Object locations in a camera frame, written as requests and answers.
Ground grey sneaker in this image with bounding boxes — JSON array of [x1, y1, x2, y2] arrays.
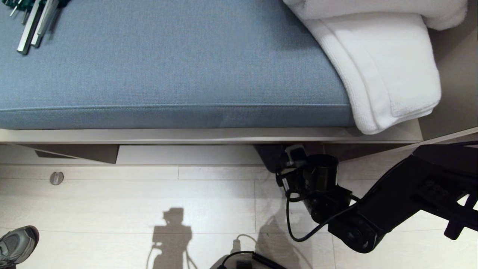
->
[[0, 225, 40, 269]]

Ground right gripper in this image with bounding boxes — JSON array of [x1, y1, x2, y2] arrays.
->
[[276, 167, 311, 198]]

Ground large silver hex key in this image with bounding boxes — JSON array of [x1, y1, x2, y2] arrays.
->
[[16, 0, 44, 55], [31, 0, 60, 48]]

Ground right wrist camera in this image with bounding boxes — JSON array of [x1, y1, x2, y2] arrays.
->
[[280, 145, 308, 175]]

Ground blue bench cushion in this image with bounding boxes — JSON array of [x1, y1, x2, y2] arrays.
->
[[0, 0, 355, 130]]

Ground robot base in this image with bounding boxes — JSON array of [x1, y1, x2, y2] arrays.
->
[[209, 255, 262, 269]]

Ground white bench frame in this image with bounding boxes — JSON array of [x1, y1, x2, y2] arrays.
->
[[0, 119, 424, 166]]

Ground green hex key holder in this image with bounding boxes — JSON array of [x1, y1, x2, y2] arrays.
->
[[0, 0, 71, 9]]

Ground black cable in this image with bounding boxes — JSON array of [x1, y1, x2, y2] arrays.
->
[[217, 251, 289, 269], [285, 189, 360, 242]]

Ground white cable with plug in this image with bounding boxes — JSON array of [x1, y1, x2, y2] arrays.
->
[[231, 234, 259, 255]]

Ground white folded towel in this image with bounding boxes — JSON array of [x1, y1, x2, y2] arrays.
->
[[283, 0, 468, 135]]

